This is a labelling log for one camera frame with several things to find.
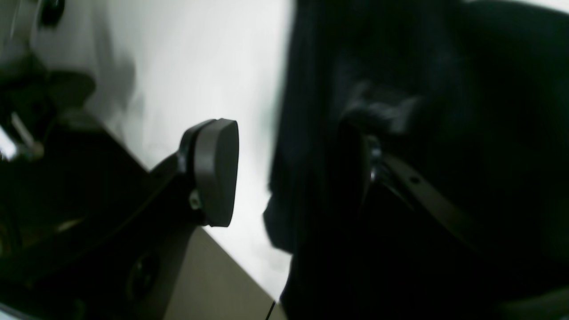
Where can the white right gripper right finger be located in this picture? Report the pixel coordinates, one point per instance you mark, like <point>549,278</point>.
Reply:
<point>472,271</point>

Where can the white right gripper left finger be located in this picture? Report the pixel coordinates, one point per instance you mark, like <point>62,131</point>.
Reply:
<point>88,234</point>

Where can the black T-shirt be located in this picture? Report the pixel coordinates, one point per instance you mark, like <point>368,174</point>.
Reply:
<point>478,92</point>

